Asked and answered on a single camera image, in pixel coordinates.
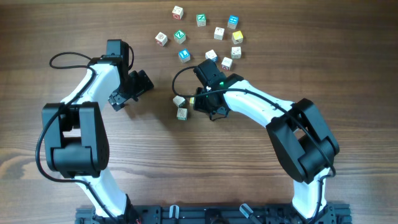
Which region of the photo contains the blue top block right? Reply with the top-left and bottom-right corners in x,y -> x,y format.
227,15 -> 239,29

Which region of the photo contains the blue P block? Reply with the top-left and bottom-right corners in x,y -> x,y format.
205,50 -> 218,62

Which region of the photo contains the green Z block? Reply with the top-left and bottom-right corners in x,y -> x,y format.
174,30 -> 187,44

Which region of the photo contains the green V block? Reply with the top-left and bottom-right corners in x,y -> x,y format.
172,96 -> 186,108

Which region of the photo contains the green-edged wooden block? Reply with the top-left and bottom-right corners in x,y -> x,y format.
177,108 -> 188,120

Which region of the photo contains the yellow block right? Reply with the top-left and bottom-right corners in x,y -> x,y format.
231,30 -> 244,45

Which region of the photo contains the white O block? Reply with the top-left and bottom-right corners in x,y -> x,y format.
231,47 -> 242,59

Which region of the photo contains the white block red side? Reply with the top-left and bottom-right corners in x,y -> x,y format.
155,32 -> 168,47

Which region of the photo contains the blue L block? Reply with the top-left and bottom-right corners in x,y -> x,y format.
178,49 -> 190,63

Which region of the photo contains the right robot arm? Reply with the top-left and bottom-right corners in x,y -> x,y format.
193,59 -> 340,223

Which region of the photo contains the red A block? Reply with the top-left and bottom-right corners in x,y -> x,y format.
221,57 -> 233,70

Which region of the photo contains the green N block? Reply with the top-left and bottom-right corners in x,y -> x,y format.
196,14 -> 206,27

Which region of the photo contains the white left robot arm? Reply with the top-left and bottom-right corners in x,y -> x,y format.
35,39 -> 154,223

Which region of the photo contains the red-sided block far back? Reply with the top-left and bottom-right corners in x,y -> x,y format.
172,6 -> 183,20

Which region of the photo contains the white block number two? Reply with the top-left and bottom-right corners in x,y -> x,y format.
214,27 -> 224,40

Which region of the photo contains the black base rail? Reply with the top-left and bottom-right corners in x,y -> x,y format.
75,203 -> 353,224

